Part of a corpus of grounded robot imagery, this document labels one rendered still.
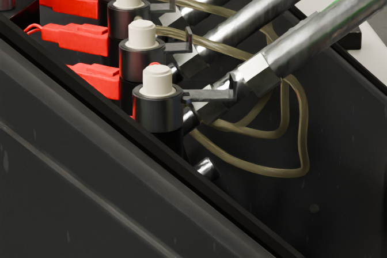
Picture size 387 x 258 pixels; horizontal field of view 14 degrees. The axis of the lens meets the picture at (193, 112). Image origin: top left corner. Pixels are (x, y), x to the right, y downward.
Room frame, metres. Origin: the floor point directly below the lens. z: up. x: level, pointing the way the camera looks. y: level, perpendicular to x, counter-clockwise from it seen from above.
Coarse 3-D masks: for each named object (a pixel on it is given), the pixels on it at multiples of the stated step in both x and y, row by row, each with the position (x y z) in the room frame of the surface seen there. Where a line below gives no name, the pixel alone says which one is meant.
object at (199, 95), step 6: (186, 90) 0.81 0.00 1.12; (192, 90) 0.81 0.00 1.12; (198, 90) 0.81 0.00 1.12; (204, 90) 0.81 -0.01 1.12; (210, 90) 0.81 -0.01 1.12; (216, 90) 0.81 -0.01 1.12; (222, 90) 0.81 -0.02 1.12; (228, 90) 0.81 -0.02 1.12; (186, 96) 0.80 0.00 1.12; (192, 96) 0.80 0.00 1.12; (198, 96) 0.80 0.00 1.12; (204, 96) 0.80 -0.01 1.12; (210, 96) 0.80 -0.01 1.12; (216, 96) 0.80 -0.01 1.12; (222, 96) 0.80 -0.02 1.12; (228, 96) 0.80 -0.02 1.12; (186, 102) 0.80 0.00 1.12
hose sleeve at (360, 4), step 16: (352, 0) 0.81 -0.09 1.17; (368, 0) 0.81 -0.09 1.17; (384, 0) 0.81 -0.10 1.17; (320, 16) 0.81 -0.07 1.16; (336, 16) 0.81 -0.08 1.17; (352, 16) 0.81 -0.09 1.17; (368, 16) 0.81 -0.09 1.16; (304, 32) 0.81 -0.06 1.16; (320, 32) 0.80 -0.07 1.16; (336, 32) 0.81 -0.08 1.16; (272, 48) 0.81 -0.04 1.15; (288, 48) 0.80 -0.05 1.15; (304, 48) 0.80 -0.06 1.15; (320, 48) 0.81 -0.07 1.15; (272, 64) 0.80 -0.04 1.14; (288, 64) 0.80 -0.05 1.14
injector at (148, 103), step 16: (144, 96) 0.79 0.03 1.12; (176, 96) 0.79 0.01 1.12; (144, 112) 0.79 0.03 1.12; (160, 112) 0.79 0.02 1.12; (176, 112) 0.79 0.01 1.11; (160, 128) 0.79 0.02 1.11; (176, 128) 0.79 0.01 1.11; (176, 144) 0.79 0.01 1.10; (208, 160) 0.81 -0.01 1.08; (208, 176) 0.80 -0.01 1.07
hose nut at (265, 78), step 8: (256, 56) 0.81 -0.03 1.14; (248, 64) 0.81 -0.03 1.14; (256, 64) 0.80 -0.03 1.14; (264, 64) 0.80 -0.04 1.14; (248, 72) 0.80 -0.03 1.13; (256, 72) 0.80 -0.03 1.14; (264, 72) 0.80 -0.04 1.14; (272, 72) 0.80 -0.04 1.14; (248, 80) 0.80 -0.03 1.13; (256, 80) 0.80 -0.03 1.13; (264, 80) 0.80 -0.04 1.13; (272, 80) 0.80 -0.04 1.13; (280, 80) 0.81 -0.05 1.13; (248, 88) 0.80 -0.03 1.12; (256, 88) 0.80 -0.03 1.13; (264, 88) 0.80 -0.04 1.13; (272, 88) 0.81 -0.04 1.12
